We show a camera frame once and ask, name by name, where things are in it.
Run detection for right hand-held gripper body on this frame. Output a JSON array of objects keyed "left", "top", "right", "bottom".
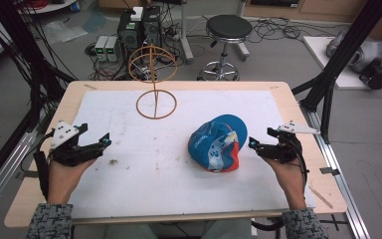
[{"left": 257, "top": 119, "right": 321, "bottom": 164}]

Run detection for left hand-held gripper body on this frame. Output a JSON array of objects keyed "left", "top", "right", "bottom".
[{"left": 48, "top": 120, "right": 106, "bottom": 167}]

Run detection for blue patterned cap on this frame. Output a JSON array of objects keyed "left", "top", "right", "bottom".
[{"left": 187, "top": 114, "right": 249, "bottom": 173}]

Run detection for person's left hand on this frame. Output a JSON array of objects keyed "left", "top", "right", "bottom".
[{"left": 47, "top": 157, "right": 97, "bottom": 205}]

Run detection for person's right hand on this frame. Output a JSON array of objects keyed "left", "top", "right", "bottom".
[{"left": 262, "top": 156, "right": 308, "bottom": 211}]

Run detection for grey tape piece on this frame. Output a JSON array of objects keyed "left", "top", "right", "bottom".
[
  {"left": 319, "top": 166, "right": 341, "bottom": 176},
  {"left": 15, "top": 169, "right": 40, "bottom": 180}
]

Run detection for thin wooden stick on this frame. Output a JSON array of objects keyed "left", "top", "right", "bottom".
[{"left": 307, "top": 185, "right": 334, "bottom": 210}]

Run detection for white table mat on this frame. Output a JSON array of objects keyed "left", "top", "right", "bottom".
[{"left": 69, "top": 89, "right": 316, "bottom": 221}]

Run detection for grey power supply unit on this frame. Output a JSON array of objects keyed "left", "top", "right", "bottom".
[
  {"left": 105, "top": 35, "right": 122, "bottom": 63},
  {"left": 94, "top": 35, "right": 109, "bottom": 63}
]

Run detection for white floor board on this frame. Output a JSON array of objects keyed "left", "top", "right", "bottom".
[{"left": 302, "top": 35, "right": 382, "bottom": 91}]

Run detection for clear plastic sheet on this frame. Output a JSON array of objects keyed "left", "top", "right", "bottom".
[{"left": 42, "top": 19, "right": 89, "bottom": 44}]

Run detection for black computer tower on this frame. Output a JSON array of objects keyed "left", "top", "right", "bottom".
[
  {"left": 116, "top": 10, "right": 144, "bottom": 52},
  {"left": 141, "top": 5, "right": 163, "bottom": 48}
]

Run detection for black round stool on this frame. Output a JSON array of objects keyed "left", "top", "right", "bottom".
[{"left": 197, "top": 14, "right": 254, "bottom": 83}]

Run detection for grey and black device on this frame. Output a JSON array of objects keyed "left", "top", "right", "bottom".
[{"left": 325, "top": 30, "right": 382, "bottom": 91}]

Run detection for white round table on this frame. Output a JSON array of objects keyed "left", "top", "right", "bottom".
[{"left": 17, "top": 0, "right": 78, "bottom": 15}]

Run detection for white box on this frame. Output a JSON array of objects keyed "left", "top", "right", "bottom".
[{"left": 130, "top": 6, "right": 144, "bottom": 23}]

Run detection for white metal stand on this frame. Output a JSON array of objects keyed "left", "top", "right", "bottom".
[{"left": 178, "top": 0, "right": 195, "bottom": 65}]

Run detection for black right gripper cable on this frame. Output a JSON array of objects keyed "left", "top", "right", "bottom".
[{"left": 290, "top": 137, "right": 310, "bottom": 197}]

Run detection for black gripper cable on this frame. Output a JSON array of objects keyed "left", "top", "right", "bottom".
[
  {"left": 32, "top": 128, "right": 56, "bottom": 201},
  {"left": 290, "top": 137, "right": 310, "bottom": 197}
]

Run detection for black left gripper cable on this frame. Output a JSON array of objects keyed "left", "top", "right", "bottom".
[{"left": 32, "top": 128, "right": 56, "bottom": 201}]

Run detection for aluminium rail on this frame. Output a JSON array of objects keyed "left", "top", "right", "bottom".
[
  {"left": 0, "top": 128, "right": 38, "bottom": 221},
  {"left": 298, "top": 105, "right": 372, "bottom": 239}
]

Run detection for wooden ring hat stand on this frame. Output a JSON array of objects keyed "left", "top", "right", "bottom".
[{"left": 127, "top": 44, "right": 178, "bottom": 120}]

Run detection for black cable under table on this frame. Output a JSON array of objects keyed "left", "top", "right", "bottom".
[{"left": 251, "top": 217, "right": 286, "bottom": 232}]

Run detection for black metal frame strut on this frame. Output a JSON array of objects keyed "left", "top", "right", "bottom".
[
  {"left": 0, "top": 0, "right": 68, "bottom": 197},
  {"left": 290, "top": 0, "right": 382, "bottom": 144}
]

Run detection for black floor cables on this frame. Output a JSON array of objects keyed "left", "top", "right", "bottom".
[{"left": 248, "top": 15, "right": 314, "bottom": 45}]

